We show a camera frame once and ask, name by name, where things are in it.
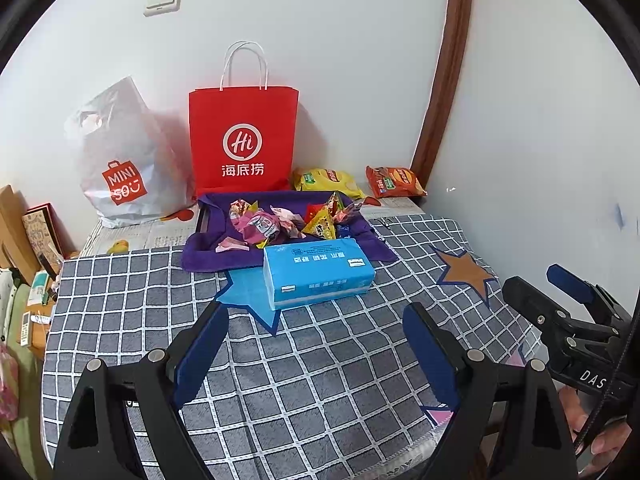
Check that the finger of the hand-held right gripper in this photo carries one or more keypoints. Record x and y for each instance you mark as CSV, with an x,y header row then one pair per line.
x,y
535,305
567,280

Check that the person's right hand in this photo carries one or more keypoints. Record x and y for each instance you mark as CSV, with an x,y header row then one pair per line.
x,y
607,440

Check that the green cloth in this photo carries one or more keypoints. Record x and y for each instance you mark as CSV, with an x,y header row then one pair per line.
x,y
27,410

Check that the cardboard box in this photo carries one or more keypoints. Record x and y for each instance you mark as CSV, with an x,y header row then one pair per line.
x,y
10,230

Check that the grey checked blanket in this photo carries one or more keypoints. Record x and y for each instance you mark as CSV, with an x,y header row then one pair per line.
x,y
300,360

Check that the brown book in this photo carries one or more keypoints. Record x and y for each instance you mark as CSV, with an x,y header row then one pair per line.
x,y
40,235

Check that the yellow chips bag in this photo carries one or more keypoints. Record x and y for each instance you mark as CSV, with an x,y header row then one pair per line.
x,y
325,180

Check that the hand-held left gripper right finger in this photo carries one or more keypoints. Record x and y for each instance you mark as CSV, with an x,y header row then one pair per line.
x,y
430,355

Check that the orange chips bag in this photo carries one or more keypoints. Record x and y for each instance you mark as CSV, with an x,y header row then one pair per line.
x,y
395,180

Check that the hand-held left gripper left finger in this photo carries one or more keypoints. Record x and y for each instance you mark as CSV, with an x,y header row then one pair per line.
x,y
200,355

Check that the pink bear snack packet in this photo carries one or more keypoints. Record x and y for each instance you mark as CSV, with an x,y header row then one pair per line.
x,y
262,227

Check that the white remote control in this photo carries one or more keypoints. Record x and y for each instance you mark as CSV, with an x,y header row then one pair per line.
x,y
25,327

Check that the pink patterned cloth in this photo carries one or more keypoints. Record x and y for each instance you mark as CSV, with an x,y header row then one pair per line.
x,y
7,385

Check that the white plastic bag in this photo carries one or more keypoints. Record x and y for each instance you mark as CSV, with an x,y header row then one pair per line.
x,y
125,160

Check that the red paper bag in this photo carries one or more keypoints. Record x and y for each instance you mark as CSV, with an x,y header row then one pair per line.
x,y
240,120

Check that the blue tissue pack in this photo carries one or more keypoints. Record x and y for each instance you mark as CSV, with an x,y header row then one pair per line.
x,y
315,270

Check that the heap of mixed snack packets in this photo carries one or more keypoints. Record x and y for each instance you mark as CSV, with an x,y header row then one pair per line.
x,y
320,222

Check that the purple cloth-lined tray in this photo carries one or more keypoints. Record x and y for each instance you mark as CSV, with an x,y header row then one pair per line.
x,y
220,255

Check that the brown wooden door frame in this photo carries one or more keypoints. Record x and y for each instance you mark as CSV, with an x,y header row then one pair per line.
x,y
445,85

